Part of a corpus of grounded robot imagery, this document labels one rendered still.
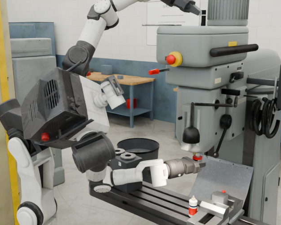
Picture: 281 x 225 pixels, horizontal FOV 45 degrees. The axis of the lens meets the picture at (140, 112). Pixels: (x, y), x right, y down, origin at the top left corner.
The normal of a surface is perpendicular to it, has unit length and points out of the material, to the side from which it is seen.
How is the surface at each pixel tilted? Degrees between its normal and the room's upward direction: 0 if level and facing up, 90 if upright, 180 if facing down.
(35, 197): 90
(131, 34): 90
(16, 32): 90
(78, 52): 61
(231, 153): 90
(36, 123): 74
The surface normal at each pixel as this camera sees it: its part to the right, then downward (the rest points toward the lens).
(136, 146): 0.12, 0.18
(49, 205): 0.93, -0.07
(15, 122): -0.35, 0.23
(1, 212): 0.79, 0.15
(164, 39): -0.62, 0.19
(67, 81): 0.80, -0.44
